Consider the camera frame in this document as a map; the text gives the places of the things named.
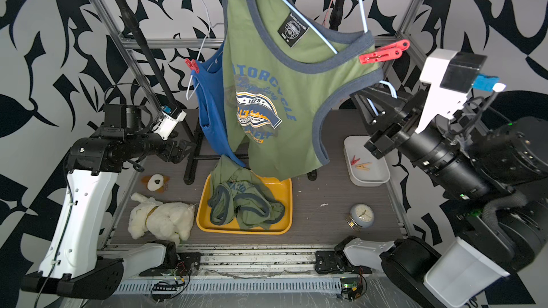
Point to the small round alarm clock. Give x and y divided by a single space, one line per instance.
360 217

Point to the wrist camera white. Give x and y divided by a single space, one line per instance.
166 121
451 76

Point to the right electronics board with wires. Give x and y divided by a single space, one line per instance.
352 289

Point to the electronics board with wires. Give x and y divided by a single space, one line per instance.
352 289
163 291

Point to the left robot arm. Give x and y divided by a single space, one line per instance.
72 268

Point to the left electronics board with wires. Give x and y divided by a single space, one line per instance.
163 291

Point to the blue tank top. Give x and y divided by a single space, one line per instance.
208 86

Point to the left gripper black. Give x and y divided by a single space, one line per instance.
182 151

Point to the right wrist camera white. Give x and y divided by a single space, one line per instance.
451 76

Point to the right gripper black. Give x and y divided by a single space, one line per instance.
401 127

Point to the white plush dog toy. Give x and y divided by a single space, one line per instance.
168 221

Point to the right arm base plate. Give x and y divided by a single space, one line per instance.
333 262

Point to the light green tank top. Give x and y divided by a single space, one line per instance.
237 194

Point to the black wall hook rail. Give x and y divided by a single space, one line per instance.
464 174

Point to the dark green printed tank top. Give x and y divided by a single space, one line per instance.
282 74

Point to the pink wire hanger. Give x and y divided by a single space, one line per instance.
328 11

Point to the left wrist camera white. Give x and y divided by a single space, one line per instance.
166 121

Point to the white plastic bin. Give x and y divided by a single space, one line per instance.
378 174

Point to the red clothespin on blue top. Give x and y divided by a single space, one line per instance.
192 65

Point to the beige wooden clothespin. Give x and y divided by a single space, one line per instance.
363 166

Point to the blue wire hanger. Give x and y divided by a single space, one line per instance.
359 8

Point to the brown white round toy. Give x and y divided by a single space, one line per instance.
156 183

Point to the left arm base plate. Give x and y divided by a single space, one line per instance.
184 264

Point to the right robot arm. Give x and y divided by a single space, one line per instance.
498 232

